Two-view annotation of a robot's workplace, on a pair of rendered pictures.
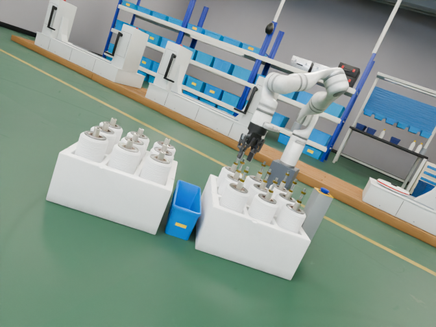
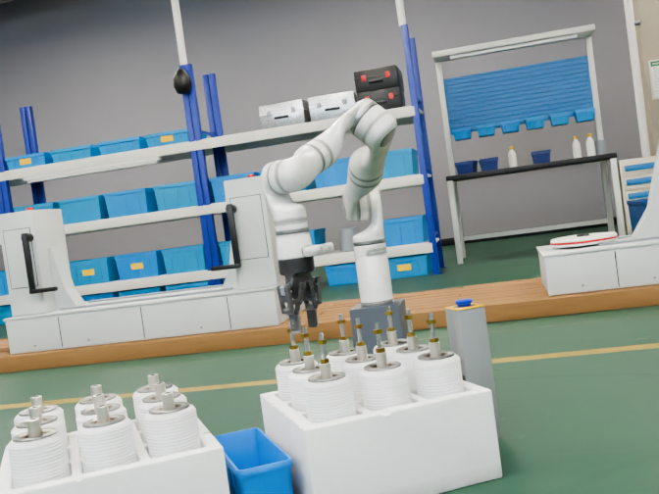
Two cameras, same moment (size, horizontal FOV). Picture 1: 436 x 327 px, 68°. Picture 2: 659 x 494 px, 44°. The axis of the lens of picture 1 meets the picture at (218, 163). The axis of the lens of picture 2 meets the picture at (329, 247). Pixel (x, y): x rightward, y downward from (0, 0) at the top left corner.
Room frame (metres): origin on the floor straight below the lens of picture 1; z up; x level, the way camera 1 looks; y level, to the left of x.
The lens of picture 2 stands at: (-0.41, 0.10, 0.57)
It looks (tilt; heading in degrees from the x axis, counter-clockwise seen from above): 2 degrees down; 351
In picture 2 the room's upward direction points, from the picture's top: 8 degrees counter-clockwise
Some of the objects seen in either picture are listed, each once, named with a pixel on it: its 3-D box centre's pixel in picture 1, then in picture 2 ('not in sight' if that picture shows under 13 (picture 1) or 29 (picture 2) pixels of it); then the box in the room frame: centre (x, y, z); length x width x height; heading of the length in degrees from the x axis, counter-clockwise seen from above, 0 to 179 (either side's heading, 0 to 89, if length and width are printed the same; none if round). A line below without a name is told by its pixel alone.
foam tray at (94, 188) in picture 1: (121, 178); (112, 490); (1.22, 0.33, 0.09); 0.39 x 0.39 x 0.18; 10
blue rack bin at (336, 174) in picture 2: (309, 100); (341, 172); (6.20, -1.12, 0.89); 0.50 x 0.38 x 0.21; 158
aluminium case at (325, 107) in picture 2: (323, 73); (335, 109); (6.16, -1.13, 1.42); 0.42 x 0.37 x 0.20; 162
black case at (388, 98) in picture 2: (343, 81); (381, 103); (6.02, -1.49, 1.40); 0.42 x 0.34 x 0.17; 161
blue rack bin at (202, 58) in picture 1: (209, 61); (93, 209); (6.99, 0.98, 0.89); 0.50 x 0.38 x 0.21; 160
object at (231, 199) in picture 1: (229, 209); (332, 422); (1.17, -0.11, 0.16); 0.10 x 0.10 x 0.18
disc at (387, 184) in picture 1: (392, 186); (582, 238); (3.17, -1.65, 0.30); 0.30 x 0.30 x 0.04
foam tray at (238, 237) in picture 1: (246, 222); (373, 432); (1.30, -0.21, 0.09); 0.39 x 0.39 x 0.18; 8
